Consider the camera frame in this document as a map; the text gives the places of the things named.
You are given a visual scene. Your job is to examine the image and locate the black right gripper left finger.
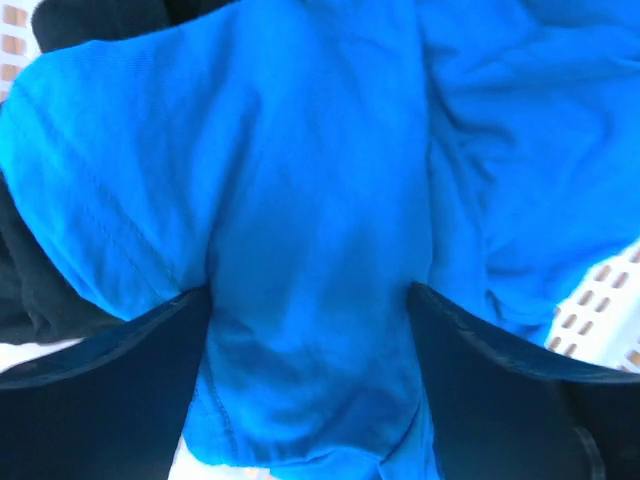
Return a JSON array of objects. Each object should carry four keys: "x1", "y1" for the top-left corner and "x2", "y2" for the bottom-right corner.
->
[{"x1": 1, "y1": 288, "x2": 211, "y2": 480}]

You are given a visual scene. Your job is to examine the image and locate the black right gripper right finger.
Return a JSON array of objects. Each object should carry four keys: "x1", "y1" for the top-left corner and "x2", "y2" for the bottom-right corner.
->
[{"x1": 408, "y1": 283, "x2": 639, "y2": 479}]

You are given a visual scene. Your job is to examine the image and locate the blue t-shirt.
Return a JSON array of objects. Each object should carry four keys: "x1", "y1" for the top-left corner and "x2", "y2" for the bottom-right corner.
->
[{"x1": 1, "y1": 1, "x2": 639, "y2": 479}]

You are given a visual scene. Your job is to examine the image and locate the black t-shirt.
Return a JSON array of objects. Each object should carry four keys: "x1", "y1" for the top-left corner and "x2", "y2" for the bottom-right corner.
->
[{"x1": 0, "y1": 0, "x2": 186, "y2": 346}]

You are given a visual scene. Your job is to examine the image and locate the white plastic laundry basket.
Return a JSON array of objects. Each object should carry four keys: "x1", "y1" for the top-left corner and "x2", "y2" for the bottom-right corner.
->
[{"x1": 0, "y1": 0, "x2": 640, "y2": 374}]

